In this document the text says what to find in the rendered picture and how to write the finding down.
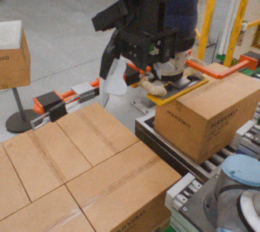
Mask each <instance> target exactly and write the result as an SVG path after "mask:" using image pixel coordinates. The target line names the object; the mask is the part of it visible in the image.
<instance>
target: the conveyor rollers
mask: <svg viewBox="0 0 260 232"><path fill-rule="evenodd" d="M249 77H251V78H253V79H255V80H258V81H260V70H259V71H258V72H256V73H254V74H252V75H250V76H249ZM259 116H260V102H259V105H258V107H257V110H256V113H255V115H254V117H253V120H252V122H254V123H256V125H257V121H258V118H259ZM254 119H255V120H254ZM257 126H259V125H257ZM259 127H260V126H259ZM226 147H228V148H229V149H231V150H232V151H233V152H236V151H237V148H236V147H234V146H232V142H230V143H229V144H227V145H226ZM218 152H219V153H220V154H221V155H223V156H224V157H226V158H227V157H228V156H231V155H233V153H231V152H230V151H228V150H227V149H226V148H224V147H223V148H222V149H221V150H219V151H218ZM210 159H212V160H213V161H214V162H216V163H217V164H218V165H220V164H221V163H222V162H224V161H225V160H224V159H223V158H221V157H220V156H219V155H217V154H214V155H212V156H211V157H210ZM202 165H203V166H204V167H205V168H207V169H208V170H209V171H210V172H211V171H213V170H214V169H215V168H216V166H215V165H214V164H212V163H211V162H210V161H208V160H206V161H205V162H204V163H202Z"/></svg>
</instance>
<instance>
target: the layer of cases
mask: <svg viewBox="0 0 260 232"><path fill-rule="evenodd" d="M2 145H3V146H2ZM180 179H182V176H181V175H180V174H179V173H178V172H176V171H175V170H174V169H173V168H172V167H170V165H169V164H166V163H165V162H164V161H163V160H162V159H161V158H160V157H159V156H158V155H157V154H156V153H155V152H153V151H152V150H151V149H150V148H149V147H148V146H147V145H146V144H144V143H143V142H142V141H141V140H140V139H138V137H136V136H135V135H134V134H133V133H132V132H130V131H129V130H128V129H127V128H126V127H125V126H124V125H123V124H121V123H120V122H119V121H118V120H117V119H116V118H114V117H113V116H112V115H111V114H110V113H109V112H108V111H107V110H105V109H104V108H103V107H102V106H101V105H99V104H98V103H97V102H95V103H93V104H91V105H88V106H86V107H84V108H81V109H79V110H76V111H74V112H71V113H69V114H67V115H65V116H63V117H61V118H60V119H59V120H57V121H56V122H54V123H52V122H49V123H47V124H45V125H44V126H42V127H39V128H38V129H36V130H35V131H33V129H31V130H28V131H25V132H23V133H21V134H18V135H16V136H14V137H11V138H9V139H7V140H5V141H2V143H1V142H0V232H151V231H152V230H154V229H155V228H156V227H158V226H159V225H160V224H161V223H162V222H164V221H165V220H166V219H167V218H169V217H170V216H171V211H170V210H169V209H168V208H167V207H166V206H165V200H166V196H167V191H168V190H169V189H170V188H171V187H173V186H174V185H175V184H176V183H177V182H178V181H179V180H180Z"/></svg>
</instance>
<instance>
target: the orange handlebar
mask: <svg viewBox="0 0 260 232"><path fill-rule="evenodd" d="M187 52H189V53H188V55H190V54H191V53H192V50H191V49H189V50H187ZM249 64H250V61H248V60H245V61H243V62H241V63H239V64H237V65H235V66H233V67H231V68H230V69H227V70H225V71H224V72H222V73H216V72H214V71H212V70H210V69H207V68H206V67H203V66H202V65H199V64H197V63H195V62H192V61H190V60H187V61H186V65H187V66H190V67H192V68H194V69H196V70H198V71H200V72H202V73H204V74H206V75H208V76H210V77H212V78H214V79H216V80H217V79H220V80H222V79H223V78H225V77H227V76H229V75H231V74H233V73H235V72H237V71H239V70H241V69H242V68H244V67H246V66H248V65H249ZM149 71H151V67H149V66H147V71H146V72H149ZM146 72H144V71H142V70H140V75H141V74H143V73H146ZM96 79H97V80H96V81H93V82H91V83H88V84H89V85H91V86H92V87H94V89H95V88H98V87H99V80H100V77H99V78H96ZM96 86H97V87H96ZM71 95H72V96H71ZM76 95H77V94H75V95H74V92H73V90H68V91H65V92H63V93H60V96H61V97H62V98H64V99H63V100H64V102H66V101H68V100H69V99H71V98H73V97H74V96H76ZM66 97H67V98H66ZM78 99H79V97H77V98H76V99H73V100H72V101H70V102H69V103H71V102H74V101H76V100H78ZM67 104H68V103H67ZM33 110H34V112H35V113H38V114H42V111H41V109H40V108H39V107H38V106H37V104H34V106H33Z"/></svg>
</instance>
